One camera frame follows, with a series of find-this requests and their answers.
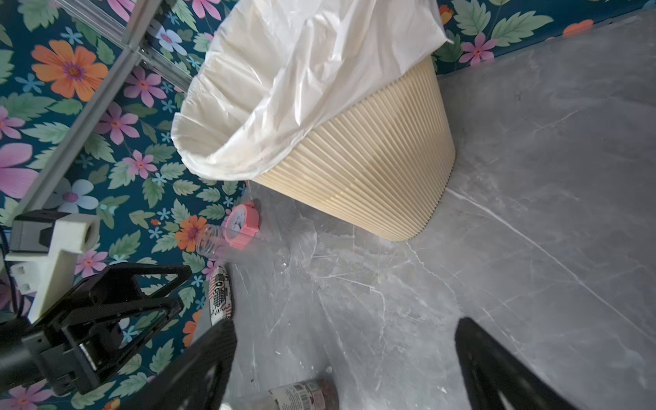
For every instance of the clear jar with dried flowers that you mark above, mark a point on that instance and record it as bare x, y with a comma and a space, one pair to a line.
212, 243

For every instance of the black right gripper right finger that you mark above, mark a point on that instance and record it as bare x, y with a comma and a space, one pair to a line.
494, 378

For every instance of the jar with white lid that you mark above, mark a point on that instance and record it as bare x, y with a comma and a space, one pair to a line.
312, 394

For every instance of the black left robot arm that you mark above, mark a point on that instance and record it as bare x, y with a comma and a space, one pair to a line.
17, 365

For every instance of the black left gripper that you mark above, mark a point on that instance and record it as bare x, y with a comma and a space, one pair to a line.
79, 348

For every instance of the white plastic bin liner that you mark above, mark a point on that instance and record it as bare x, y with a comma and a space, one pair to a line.
275, 70

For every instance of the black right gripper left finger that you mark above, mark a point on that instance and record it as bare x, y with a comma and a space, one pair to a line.
195, 380

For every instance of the cream ribbed trash bin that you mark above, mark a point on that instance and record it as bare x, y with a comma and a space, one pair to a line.
382, 165

